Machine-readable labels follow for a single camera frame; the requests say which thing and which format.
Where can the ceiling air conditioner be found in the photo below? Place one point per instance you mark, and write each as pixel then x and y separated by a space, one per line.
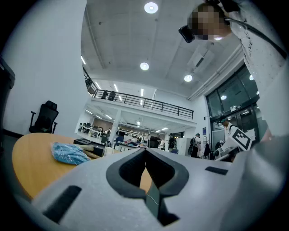
pixel 200 56

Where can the white cup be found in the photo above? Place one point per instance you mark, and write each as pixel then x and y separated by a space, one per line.
pixel 108 151

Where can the person's white shirt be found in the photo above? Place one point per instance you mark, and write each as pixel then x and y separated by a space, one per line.
pixel 259 52

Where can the black office chair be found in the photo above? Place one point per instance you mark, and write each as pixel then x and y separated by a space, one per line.
pixel 45 117

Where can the person's head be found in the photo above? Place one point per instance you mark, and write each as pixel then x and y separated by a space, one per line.
pixel 207 20

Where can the black head camera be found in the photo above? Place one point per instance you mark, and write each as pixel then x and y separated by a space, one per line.
pixel 186 33

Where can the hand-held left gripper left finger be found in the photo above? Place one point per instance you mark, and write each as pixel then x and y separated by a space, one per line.
pixel 94 194

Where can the black balcony railing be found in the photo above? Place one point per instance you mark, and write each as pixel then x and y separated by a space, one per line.
pixel 144 102

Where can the round ceiling light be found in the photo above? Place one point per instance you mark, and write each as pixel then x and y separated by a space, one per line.
pixel 151 7
pixel 188 78
pixel 144 66

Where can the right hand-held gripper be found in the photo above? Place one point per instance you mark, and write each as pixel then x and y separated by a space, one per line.
pixel 239 139

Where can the black box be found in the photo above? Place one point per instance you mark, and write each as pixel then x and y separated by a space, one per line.
pixel 99 150

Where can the glass entrance doors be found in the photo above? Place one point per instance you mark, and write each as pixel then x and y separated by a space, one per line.
pixel 234 94

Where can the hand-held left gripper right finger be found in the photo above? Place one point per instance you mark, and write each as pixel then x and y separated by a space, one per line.
pixel 198 194

